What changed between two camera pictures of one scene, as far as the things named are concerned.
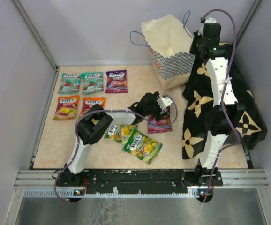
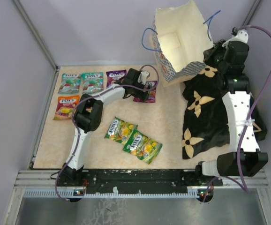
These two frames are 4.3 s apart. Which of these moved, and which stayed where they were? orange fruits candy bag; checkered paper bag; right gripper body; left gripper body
Moved: left gripper body; checkered paper bag; right gripper body
Stayed: orange fruits candy bag
